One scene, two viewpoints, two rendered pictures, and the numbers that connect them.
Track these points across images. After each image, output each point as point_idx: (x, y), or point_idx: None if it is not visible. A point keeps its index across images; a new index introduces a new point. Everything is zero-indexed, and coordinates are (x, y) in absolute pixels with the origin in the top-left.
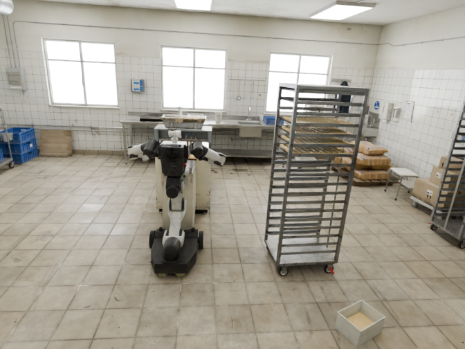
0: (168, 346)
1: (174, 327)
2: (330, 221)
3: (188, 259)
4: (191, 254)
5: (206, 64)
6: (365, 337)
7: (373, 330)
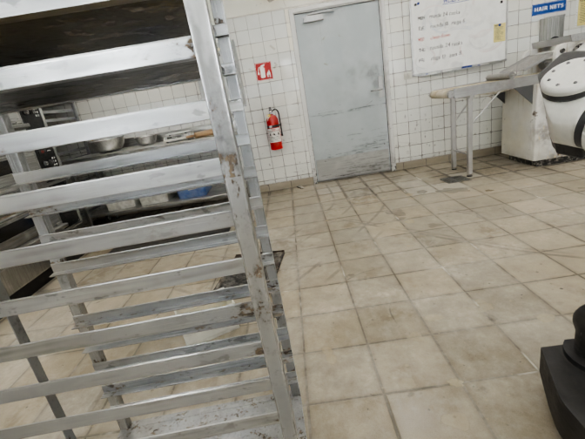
0: (466, 281)
1: (475, 298)
2: (55, 413)
3: (551, 362)
4: (561, 382)
5: None
6: (214, 307)
7: (198, 309)
